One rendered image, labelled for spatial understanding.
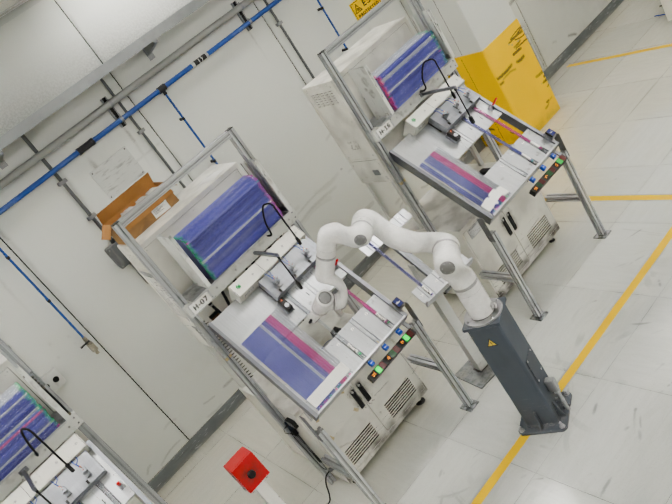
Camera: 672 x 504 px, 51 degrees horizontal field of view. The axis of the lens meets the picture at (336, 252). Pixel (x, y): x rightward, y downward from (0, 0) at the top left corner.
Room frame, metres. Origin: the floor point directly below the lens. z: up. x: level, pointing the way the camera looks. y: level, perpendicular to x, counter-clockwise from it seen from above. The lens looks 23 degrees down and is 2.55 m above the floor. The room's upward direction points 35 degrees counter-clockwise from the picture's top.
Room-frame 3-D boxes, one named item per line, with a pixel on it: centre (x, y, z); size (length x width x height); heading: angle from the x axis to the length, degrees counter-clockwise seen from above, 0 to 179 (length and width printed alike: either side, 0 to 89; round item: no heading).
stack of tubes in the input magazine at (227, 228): (3.44, 0.36, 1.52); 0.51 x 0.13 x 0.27; 115
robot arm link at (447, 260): (2.71, -0.38, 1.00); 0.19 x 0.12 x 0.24; 157
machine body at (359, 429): (3.52, 0.47, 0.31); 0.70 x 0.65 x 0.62; 115
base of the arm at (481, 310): (2.74, -0.39, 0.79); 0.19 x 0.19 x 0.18
